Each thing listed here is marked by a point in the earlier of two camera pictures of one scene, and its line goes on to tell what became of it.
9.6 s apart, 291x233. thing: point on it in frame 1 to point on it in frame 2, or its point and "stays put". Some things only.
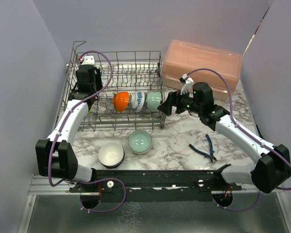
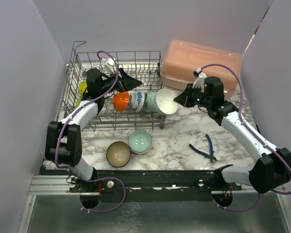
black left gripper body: [94, 90] to [117, 84]
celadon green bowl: [153, 100] stays put
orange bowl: [120, 101] stays put
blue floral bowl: [137, 101] stays put
